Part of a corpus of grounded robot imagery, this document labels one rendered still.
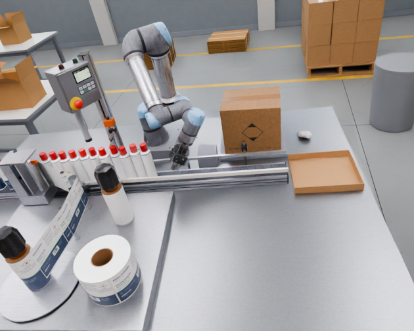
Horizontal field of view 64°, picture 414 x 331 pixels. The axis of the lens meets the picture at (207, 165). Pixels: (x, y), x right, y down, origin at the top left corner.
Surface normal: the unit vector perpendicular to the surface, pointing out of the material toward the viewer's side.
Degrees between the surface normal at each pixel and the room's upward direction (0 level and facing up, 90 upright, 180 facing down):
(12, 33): 90
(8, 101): 90
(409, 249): 0
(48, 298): 0
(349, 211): 0
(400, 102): 94
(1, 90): 90
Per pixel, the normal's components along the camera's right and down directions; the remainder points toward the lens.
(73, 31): -0.18, 0.62
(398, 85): -0.44, 0.65
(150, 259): -0.15, -0.78
